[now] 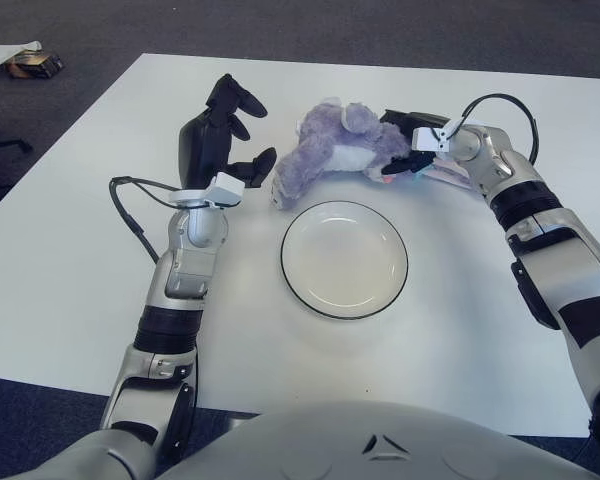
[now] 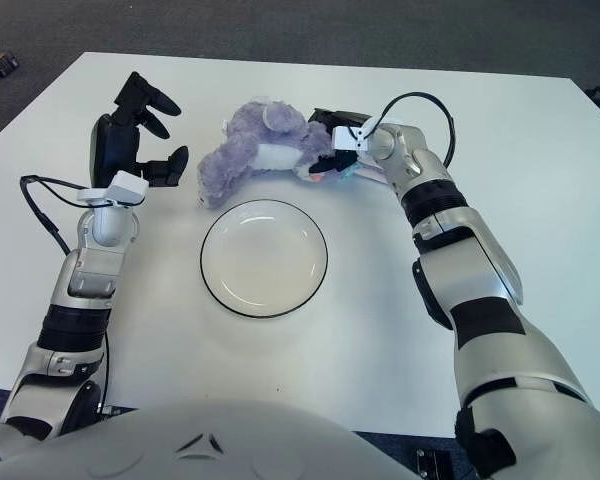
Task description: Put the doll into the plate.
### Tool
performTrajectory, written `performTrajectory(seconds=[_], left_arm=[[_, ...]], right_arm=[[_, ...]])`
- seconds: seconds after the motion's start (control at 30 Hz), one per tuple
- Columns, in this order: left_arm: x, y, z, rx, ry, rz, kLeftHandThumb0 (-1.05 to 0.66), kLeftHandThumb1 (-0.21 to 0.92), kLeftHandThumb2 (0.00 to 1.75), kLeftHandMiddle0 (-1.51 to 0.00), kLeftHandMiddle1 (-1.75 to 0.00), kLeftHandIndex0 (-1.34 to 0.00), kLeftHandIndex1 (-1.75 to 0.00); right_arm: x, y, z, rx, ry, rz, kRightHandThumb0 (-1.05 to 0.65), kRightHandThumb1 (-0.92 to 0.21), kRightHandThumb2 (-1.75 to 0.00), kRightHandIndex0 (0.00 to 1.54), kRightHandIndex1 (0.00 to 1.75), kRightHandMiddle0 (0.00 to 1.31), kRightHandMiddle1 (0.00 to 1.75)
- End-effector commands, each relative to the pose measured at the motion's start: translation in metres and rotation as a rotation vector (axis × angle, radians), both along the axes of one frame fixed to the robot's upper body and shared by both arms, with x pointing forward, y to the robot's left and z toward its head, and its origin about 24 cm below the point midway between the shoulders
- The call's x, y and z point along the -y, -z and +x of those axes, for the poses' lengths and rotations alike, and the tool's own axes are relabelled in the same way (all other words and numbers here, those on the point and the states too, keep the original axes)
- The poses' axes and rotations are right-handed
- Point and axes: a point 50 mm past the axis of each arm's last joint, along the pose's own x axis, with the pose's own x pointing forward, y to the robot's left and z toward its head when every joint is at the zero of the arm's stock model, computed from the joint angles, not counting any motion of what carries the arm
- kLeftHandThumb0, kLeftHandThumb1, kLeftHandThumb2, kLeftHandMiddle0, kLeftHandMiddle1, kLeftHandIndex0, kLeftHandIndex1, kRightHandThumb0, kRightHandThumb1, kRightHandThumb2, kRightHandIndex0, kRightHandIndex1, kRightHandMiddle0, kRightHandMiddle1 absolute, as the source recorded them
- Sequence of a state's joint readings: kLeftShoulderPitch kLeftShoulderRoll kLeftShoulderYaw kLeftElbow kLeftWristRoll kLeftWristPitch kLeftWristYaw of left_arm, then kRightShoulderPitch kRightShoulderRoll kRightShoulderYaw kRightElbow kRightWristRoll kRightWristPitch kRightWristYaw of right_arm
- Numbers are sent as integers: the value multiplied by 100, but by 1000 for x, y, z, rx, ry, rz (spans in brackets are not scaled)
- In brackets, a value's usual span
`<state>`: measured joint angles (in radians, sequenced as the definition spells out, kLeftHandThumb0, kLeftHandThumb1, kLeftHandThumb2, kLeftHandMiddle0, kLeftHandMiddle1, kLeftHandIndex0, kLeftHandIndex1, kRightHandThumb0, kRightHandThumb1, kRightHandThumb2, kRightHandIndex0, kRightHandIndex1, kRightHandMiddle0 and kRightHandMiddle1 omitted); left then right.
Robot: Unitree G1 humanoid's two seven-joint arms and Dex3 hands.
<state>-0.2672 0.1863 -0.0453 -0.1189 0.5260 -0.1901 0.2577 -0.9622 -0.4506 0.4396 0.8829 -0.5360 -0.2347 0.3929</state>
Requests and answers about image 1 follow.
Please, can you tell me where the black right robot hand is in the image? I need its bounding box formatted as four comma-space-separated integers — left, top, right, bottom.
379, 107, 451, 176

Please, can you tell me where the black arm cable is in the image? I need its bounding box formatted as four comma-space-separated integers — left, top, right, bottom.
108, 174, 181, 264
449, 93, 539, 166

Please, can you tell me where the white plate black rim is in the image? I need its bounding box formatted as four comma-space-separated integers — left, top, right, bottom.
280, 199, 410, 320

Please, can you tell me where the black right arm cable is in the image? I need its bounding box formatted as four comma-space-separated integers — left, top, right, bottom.
449, 93, 539, 166

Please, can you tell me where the purple plush bunny doll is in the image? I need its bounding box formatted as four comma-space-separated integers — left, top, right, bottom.
269, 98, 474, 211

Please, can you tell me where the black office chair base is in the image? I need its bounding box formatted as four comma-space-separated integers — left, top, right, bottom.
0, 119, 34, 154

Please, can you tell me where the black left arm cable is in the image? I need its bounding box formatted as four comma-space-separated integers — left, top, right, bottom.
108, 174, 181, 264

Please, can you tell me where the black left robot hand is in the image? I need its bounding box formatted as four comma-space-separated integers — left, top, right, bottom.
178, 73, 277, 191

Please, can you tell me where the black and gold box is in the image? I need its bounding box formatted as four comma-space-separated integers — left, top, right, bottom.
5, 51, 65, 80

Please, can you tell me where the grey robot torso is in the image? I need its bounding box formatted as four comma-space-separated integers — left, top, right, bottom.
154, 399, 600, 480

